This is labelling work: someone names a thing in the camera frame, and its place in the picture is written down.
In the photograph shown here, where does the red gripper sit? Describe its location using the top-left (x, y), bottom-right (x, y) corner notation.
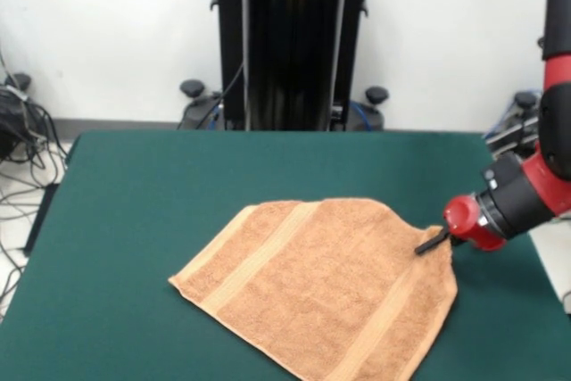
top-left (414, 194), bottom-right (508, 257)

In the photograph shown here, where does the tan terry towel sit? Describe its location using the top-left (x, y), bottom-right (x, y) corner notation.
top-left (167, 196), bottom-right (459, 381)

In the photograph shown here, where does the black round foot knob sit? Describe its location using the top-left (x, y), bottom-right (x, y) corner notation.
top-left (4, 72), bottom-right (32, 90)
top-left (513, 91), bottom-right (542, 109)
top-left (365, 86), bottom-right (390, 105)
top-left (179, 79), bottom-right (205, 99)

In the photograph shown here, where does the dark green tablecloth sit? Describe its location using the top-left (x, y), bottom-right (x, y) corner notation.
top-left (0, 129), bottom-right (571, 381)

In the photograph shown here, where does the dark stand base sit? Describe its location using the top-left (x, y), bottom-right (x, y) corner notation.
top-left (0, 86), bottom-right (29, 162)

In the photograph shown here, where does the long blue cable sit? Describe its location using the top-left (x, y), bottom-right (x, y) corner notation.
top-left (484, 88), bottom-right (543, 141)

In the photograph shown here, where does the curved blue cable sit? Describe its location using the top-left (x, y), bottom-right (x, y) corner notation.
top-left (350, 102), bottom-right (380, 131)

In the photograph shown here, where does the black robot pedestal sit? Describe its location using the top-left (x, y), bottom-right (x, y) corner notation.
top-left (178, 0), bottom-right (390, 132)

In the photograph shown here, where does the black pedestal cable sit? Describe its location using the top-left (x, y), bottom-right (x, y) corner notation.
top-left (195, 62), bottom-right (246, 130)

